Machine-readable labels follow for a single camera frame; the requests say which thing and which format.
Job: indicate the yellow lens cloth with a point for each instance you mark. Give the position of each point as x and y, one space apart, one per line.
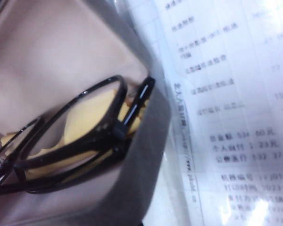
85 122

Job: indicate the black frame glasses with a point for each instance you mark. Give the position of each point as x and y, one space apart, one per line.
118 131

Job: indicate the grey felt glasses case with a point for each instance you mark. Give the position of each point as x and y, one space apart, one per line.
61 47

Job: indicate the printed papers in clear sleeve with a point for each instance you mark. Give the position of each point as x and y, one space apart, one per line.
226 94

